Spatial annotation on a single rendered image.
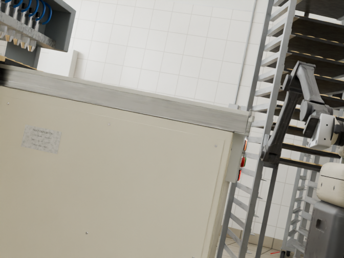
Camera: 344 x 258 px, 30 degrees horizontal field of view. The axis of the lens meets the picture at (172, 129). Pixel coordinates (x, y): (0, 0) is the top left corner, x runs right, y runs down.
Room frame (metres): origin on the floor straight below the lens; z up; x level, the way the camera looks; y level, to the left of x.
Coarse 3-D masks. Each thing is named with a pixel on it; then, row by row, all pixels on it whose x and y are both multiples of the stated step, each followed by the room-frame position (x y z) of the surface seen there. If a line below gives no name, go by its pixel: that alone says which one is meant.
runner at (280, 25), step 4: (284, 20) 3.31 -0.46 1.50; (276, 24) 3.50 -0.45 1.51; (280, 24) 3.40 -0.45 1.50; (284, 24) 3.33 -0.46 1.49; (272, 28) 3.59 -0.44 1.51; (276, 28) 3.47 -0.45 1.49; (280, 28) 3.45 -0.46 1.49; (268, 32) 3.69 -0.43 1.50; (272, 32) 3.61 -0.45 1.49; (276, 32) 3.58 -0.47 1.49
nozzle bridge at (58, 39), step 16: (32, 0) 2.17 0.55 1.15; (48, 0) 2.15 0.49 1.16; (0, 16) 1.85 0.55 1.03; (48, 16) 2.34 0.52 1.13; (64, 16) 2.33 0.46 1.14; (32, 32) 2.10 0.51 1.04; (48, 32) 2.33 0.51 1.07; (64, 32) 2.32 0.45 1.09; (16, 48) 2.36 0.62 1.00; (48, 48) 2.35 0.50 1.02; (64, 48) 2.33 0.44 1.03; (32, 64) 2.35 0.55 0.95
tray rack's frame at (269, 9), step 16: (272, 0) 3.72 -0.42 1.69; (256, 64) 3.72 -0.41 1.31; (256, 80) 3.72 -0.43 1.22; (272, 176) 3.75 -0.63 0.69; (272, 192) 3.76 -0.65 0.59; (304, 208) 3.76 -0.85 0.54; (224, 224) 3.72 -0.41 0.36; (304, 224) 3.75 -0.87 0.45; (224, 240) 3.72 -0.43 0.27; (256, 256) 3.75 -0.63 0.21
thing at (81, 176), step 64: (0, 128) 1.84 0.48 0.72; (64, 128) 1.81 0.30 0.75; (128, 128) 1.79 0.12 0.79; (192, 128) 1.76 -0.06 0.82; (0, 192) 1.84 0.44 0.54; (64, 192) 1.81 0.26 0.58; (128, 192) 1.78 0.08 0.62; (192, 192) 1.75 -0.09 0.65; (0, 256) 1.83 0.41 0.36; (64, 256) 1.80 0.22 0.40; (128, 256) 1.77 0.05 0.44; (192, 256) 1.75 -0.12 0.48
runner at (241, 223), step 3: (231, 213) 3.69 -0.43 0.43; (231, 216) 3.68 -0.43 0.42; (234, 216) 3.59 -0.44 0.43; (234, 219) 3.57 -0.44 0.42; (237, 219) 3.50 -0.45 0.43; (237, 222) 3.48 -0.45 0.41; (240, 222) 3.40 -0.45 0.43; (243, 222) 3.32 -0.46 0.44; (240, 225) 3.38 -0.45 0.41; (243, 225) 3.30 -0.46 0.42; (243, 228) 3.29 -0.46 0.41; (252, 234) 3.11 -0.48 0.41
